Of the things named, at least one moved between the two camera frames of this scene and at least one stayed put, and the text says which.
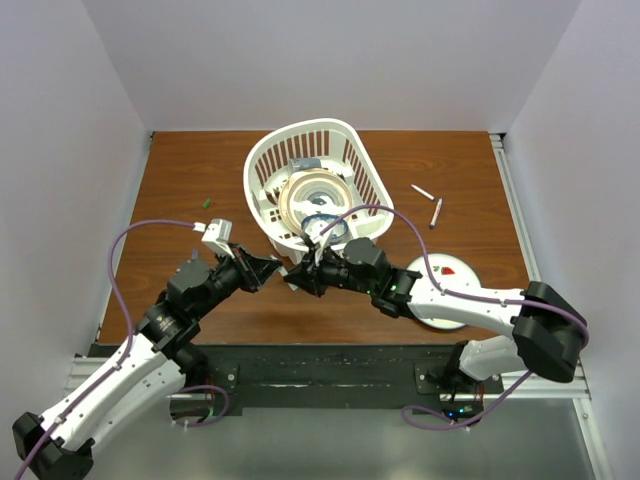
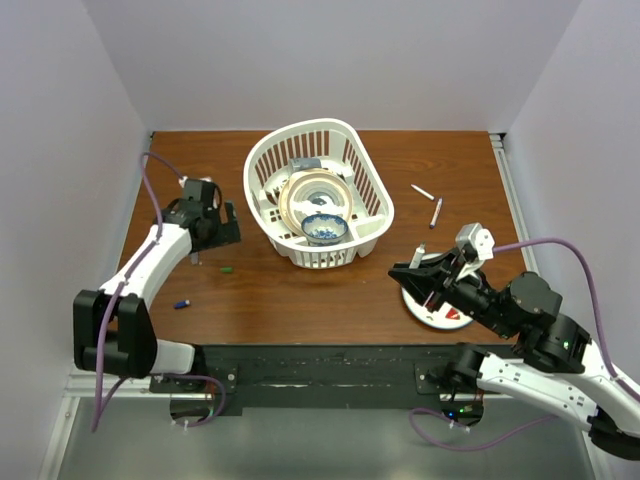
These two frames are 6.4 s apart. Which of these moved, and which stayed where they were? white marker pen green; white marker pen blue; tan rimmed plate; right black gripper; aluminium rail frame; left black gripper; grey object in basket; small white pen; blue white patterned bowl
Moved: right black gripper; left black gripper; white marker pen green
Stayed: grey object in basket; tan rimmed plate; white marker pen blue; aluminium rail frame; small white pen; blue white patterned bowl
